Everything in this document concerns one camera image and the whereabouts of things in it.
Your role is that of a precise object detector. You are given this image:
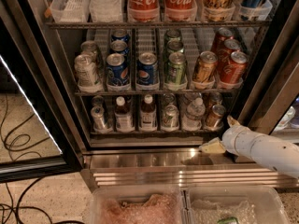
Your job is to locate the front red Coke can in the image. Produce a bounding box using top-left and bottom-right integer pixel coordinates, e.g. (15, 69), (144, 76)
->
(220, 51), (248, 84)

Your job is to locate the coca-cola bottle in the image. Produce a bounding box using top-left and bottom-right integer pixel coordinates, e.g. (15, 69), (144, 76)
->
(164, 0), (193, 21)
(128, 0), (158, 22)

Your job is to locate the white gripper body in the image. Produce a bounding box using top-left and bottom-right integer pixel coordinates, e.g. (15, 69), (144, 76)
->
(222, 125), (259, 157)

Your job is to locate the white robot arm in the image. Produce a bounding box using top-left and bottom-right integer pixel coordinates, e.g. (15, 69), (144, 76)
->
(199, 116), (299, 178)

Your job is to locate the white can shelf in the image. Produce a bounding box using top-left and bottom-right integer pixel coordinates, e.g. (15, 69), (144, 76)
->
(75, 54), (103, 93)
(80, 40), (103, 68)

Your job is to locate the right Coca-Cola bottle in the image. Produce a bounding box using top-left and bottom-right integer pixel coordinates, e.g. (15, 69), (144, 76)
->
(164, 0), (193, 21)

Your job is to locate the front white can middle shelf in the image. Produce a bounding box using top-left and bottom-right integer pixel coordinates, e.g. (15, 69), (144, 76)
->
(75, 54), (103, 93)

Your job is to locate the middle left Pepsi can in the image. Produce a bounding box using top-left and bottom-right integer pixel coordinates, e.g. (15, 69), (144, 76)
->
(110, 40), (129, 56)

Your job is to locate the rear slim silver can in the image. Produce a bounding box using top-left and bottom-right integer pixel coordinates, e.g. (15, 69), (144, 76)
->
(92, 95), (105, 106)

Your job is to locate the front slim silver can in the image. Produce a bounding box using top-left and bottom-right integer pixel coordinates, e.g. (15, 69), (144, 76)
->
(91, 105), (108, 130)

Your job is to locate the single right Pepsi can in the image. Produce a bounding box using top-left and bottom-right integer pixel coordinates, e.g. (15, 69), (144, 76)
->
(136, 52), (158, 90)

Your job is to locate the red coke can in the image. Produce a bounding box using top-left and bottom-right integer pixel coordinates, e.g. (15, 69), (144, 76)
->
(220, 51), (248, 84)
(217, 39), (241, 72)
(211, 27), (234, 53)

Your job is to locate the rear green can middle shelf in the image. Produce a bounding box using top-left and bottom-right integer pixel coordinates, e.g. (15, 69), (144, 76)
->
(164, 29), (181, 44)

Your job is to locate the open fridge glass door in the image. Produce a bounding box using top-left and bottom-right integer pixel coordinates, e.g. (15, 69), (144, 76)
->
(1, 0), (83, 182)

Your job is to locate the white ribbed container top shelf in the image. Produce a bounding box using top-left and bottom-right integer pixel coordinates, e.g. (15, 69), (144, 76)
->
(89, 0), (122, 22)

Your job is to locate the rear green can bottom shelf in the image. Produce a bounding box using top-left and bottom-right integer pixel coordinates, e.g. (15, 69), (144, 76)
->
(162, 93), (177, 107)

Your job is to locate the middle red Coke can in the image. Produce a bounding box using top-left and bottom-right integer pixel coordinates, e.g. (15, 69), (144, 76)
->
(217, 39), (241, 72)

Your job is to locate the empty clear tray top shelf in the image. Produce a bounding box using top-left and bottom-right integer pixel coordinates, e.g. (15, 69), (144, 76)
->
(50, 0), (90, 23)

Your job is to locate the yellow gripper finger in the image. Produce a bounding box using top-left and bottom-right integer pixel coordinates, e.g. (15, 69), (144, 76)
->
(227, 115), (240, 127)
(199, 138), (226, 154)

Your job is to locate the orange can shelf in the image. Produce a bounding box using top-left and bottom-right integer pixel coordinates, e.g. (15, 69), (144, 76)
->
(203, 92), (222, 112)
(205, 105), (226, 128)
(192, 51), (218, 83)

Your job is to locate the left tea bottle white cap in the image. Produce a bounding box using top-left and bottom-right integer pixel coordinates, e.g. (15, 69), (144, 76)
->
(115, 96), (135, 133)

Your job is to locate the front green can middle shelf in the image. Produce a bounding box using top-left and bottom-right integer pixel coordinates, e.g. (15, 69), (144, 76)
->
(165, 52), (187, 85)

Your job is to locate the orange can middle shelf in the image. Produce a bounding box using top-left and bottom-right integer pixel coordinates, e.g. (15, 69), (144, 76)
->
(192, 51), (218, 83)

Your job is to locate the left clear plastic bin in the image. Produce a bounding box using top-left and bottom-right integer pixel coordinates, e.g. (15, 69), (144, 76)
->
(90, 185), (186, 224)

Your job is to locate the water bottle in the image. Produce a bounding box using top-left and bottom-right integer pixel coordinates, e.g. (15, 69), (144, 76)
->
(182, 92), (202, 105)
(182, 98), (206, 132)

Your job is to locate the green can in bin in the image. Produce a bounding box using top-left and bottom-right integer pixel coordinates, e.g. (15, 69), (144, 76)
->
(217, 217), (239, 224)

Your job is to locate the rear red Coke can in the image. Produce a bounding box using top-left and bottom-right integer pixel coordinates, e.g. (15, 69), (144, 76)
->
(211, 27), (234, 53)

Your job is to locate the front green can bottom shelf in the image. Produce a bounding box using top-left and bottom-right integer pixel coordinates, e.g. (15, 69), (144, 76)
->
(162, 105), (178, 131)

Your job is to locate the front water bottle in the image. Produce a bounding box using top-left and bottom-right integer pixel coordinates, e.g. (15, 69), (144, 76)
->
(182, 98), (206, 132)

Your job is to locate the slim silver can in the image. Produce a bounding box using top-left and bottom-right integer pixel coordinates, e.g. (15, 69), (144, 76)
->
(91, 105), (108, 130)
(92, 95), (105, 106)

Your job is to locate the tea bottle white cap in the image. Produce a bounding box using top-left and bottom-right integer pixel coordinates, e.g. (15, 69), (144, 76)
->
(139, 94), (157, 132)
(115, 96), (135, 133)

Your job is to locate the rear white can middle shelf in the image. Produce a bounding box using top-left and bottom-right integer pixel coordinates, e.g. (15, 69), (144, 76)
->
(80, 40), (103, 68)

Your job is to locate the rear left Pepsi can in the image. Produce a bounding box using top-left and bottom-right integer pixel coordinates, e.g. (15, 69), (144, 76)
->
(111, 29), (130, 43)

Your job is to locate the rear water bottle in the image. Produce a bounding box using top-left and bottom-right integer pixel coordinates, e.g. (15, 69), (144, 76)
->
(182, 92), (202, 105)

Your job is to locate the right clear plastic bin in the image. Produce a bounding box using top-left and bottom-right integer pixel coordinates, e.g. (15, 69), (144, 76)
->
(185, 185), (291, 224)

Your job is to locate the green can shelf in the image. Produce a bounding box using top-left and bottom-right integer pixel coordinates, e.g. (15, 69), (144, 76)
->
(165, 52), (187, 85)
(162, 93), (177, 107)
(162, 105), (178, 131)
(165, 40), (184, 56)
(164, 29), (181, 44)

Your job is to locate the stainless steel fridge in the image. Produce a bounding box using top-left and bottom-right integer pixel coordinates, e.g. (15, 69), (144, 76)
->
(19, 0), (298, 189)

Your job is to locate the front left Pepsi can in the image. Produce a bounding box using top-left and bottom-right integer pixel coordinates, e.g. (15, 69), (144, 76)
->
(107, 53), (130, 91)

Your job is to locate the left Coca-Cola bottle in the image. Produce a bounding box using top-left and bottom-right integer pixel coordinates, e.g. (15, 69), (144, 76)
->
(128, 0), (158, 22)

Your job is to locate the clear plastic bin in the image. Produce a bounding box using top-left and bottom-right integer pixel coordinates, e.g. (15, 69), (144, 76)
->
(90, 185), (186, 224)
(185, 185), (291, 224)

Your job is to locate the right tea bottle white cap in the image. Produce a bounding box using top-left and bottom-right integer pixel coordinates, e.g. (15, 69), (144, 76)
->
(139, 94), (157, 132)

